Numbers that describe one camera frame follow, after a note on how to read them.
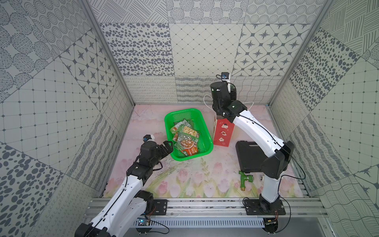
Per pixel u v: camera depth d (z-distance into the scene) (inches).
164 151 28.2
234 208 30.0
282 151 18.0
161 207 28.9
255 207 29.2
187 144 36.8
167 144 29.1
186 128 38.6
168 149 28.8
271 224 28.6
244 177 32.4
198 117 40.6
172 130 38.6
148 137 29.0
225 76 24.8
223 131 34.5
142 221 28.1
